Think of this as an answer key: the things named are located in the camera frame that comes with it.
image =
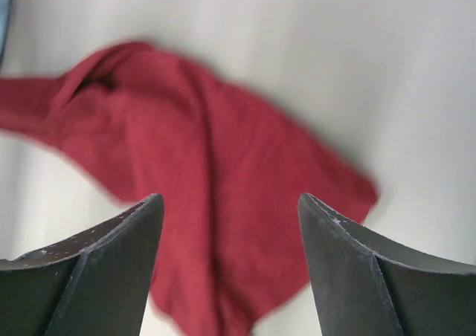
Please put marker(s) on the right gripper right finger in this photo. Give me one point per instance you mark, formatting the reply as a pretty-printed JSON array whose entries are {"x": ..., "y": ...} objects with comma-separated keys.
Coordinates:
[{"x": 364, "y": 283}]

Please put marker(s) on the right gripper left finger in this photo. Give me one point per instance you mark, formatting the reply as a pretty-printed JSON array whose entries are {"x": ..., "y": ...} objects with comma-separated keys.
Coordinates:
[{"x": 95, "y": 282}]

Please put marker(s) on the dark red t shirt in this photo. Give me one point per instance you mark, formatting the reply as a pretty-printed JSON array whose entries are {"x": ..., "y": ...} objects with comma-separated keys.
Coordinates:
[{"x": 230, "y": 167}]

